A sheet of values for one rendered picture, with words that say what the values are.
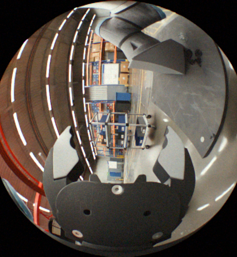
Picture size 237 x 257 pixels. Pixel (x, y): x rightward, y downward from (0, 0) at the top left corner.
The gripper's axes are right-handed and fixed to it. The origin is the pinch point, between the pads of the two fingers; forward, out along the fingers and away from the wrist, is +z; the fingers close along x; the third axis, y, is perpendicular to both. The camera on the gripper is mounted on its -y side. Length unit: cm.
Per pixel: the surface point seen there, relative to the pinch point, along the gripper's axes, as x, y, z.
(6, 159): -248, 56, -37
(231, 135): 53, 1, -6
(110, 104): -104, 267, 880
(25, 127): -702, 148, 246
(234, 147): 53, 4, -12
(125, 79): 56, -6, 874
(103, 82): -99, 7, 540
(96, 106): -255, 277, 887
